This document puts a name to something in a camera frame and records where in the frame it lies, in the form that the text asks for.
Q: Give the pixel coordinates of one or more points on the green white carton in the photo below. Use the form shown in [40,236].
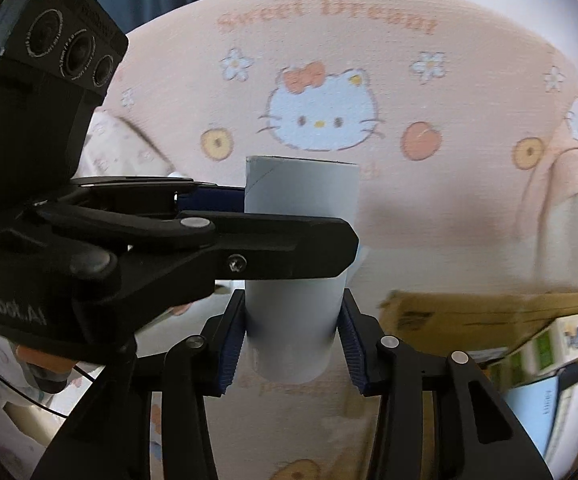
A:
[544,350]

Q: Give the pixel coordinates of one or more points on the brown cardboard box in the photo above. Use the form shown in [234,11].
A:
[444,310]

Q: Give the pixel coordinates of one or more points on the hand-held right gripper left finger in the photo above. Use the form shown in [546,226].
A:
[234,340]

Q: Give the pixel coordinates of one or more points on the cream folded cloth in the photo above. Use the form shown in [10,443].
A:
[119,145]

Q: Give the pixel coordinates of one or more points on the pink printed blanket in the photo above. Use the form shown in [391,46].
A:
[419,200]

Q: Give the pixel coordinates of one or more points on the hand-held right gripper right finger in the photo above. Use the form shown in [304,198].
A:
[351,345]

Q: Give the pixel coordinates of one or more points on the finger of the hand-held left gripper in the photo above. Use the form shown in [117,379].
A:
[209,200]
[289,245]

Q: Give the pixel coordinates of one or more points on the white printed box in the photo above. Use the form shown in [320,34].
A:
[576,410]

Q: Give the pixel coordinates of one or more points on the white cardboard tube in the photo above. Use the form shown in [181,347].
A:
[299,195]

